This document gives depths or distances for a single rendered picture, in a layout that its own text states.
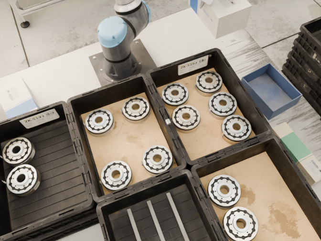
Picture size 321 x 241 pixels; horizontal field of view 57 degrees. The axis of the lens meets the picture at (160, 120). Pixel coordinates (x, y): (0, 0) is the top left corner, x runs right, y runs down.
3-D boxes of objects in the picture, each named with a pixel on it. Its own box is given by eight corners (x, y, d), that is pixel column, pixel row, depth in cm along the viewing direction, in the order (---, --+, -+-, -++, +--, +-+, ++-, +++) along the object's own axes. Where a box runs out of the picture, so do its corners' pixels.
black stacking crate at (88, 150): (76, 115, 116) (66, 100, 106) (147, 91, 120) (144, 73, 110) (103, 212, 97) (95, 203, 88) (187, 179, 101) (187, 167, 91)
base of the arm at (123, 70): (99, 62, 137) (94, 46, 129) (129, 50, 140) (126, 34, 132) (111, 84, 130) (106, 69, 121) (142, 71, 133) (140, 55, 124)
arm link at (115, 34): (97, 55, 126) (89, 29, 115) (115, 35, 132) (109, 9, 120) (120, 65, 122) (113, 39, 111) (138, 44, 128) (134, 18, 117)
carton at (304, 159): (268, 135, 119) (272, 128, 114) (281, 128, 121) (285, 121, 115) (309, 187, 108) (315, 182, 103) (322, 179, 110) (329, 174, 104)
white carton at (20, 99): (46, 119, 129) (37, 109, 121) (20, 134, 126) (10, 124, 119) (30, 89, 138) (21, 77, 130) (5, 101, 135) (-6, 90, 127)
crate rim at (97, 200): (67, 102, 108) (65, 99, 106) (144, 75, 112) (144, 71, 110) (96, 206, 89) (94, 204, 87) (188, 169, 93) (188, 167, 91)
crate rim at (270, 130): (144, 75, 112) (144, 71, 110) (217, 50, 116) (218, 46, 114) (188, 169, 93) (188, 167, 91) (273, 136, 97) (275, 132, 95)
